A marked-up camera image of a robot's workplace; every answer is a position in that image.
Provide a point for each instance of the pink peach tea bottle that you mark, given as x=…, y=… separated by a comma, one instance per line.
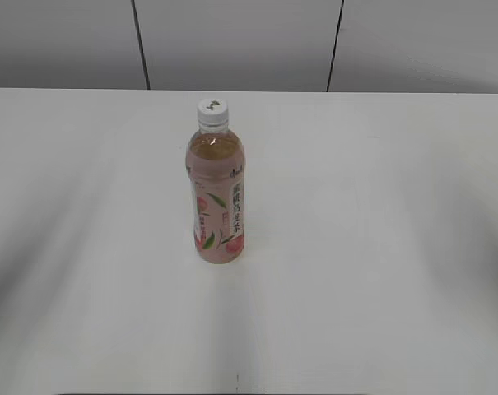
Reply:
x=215, y=163

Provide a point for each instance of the white bottle cap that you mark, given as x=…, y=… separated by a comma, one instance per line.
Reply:
x=212, y=112

